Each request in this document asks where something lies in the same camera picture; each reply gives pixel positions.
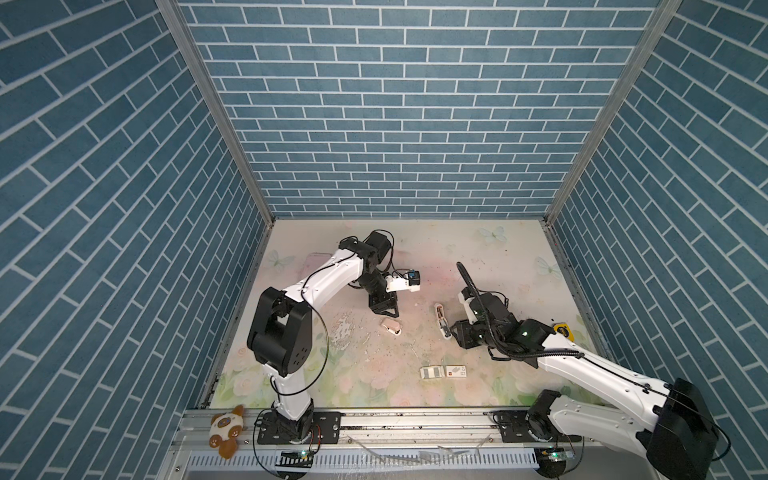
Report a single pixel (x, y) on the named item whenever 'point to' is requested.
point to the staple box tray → (432, 371)
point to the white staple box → (456, 371)
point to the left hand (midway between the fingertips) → (394, 304)
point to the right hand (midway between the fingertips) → (453, 325)
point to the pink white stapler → (442, 322)
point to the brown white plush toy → (224, 429)
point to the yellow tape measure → (564, 329)
